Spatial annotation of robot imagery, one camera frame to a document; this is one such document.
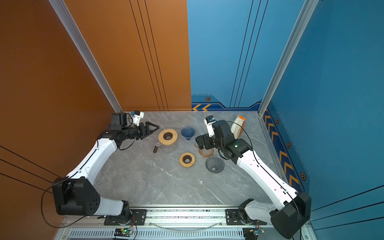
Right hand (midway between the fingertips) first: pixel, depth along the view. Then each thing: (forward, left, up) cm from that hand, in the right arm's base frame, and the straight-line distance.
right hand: (203, 136), depth 76 cm
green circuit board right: (-38, -22, -27) cm, 52 cm away
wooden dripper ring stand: (+10, +22, -13) cm, 28 cm away
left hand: (+6, +25, 0) cm, 26 cm away
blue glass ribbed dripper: (+21, +10, -23) cm, 33 cm away
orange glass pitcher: (+4, -2, -24) cm, 24 cm away
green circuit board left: (-38, +40, -26) cm, 61 cm away
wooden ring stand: (-1, +10, -24) cm, 26 cm away
